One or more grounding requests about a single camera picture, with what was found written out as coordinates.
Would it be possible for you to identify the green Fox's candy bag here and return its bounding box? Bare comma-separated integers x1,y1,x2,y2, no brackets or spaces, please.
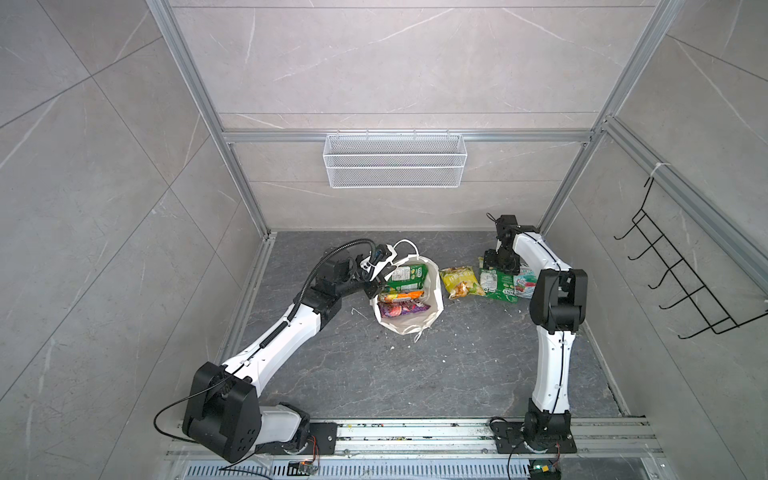
479,258,518,303

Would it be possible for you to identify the teal snack packet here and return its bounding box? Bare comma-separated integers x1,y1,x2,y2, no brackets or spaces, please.
513,266,537,299

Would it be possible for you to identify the white floral paper bag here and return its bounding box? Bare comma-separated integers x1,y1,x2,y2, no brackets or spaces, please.
370,239,444,341

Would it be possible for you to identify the yellow chips snack bag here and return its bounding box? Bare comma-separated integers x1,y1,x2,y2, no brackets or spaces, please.
439,266,485,299

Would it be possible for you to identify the orange snack packet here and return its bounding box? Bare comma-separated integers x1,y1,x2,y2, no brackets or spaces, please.
378,290,425,304

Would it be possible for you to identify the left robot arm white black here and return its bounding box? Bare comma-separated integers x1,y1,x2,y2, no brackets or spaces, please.
181,256,394,463

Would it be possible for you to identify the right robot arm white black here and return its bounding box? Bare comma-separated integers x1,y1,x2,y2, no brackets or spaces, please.
488,215,588,454

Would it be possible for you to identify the purple Fox's berries candy bag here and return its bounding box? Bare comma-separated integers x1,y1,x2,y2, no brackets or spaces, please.
378,300,431,318

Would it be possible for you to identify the green white snack packet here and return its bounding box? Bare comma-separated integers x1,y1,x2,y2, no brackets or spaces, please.
387,263,428,291

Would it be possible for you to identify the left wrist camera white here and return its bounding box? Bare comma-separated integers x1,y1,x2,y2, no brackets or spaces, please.
359,244,397,282

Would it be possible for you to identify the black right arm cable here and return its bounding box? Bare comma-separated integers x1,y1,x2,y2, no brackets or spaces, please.
485,212,571,421

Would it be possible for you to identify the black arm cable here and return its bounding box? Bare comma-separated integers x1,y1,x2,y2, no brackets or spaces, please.
485,212,571,421
284,238,378,322

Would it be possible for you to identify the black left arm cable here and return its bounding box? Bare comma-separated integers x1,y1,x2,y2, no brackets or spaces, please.
284,238,378,322

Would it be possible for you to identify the white wire mesh basket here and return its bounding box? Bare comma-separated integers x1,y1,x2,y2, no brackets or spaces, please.
323,133,468,189

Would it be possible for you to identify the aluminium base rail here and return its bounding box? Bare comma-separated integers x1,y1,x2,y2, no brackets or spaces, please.
157,417,676,479

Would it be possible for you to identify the black wire hook rack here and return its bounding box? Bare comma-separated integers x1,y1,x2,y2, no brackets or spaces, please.
613,178,767,340

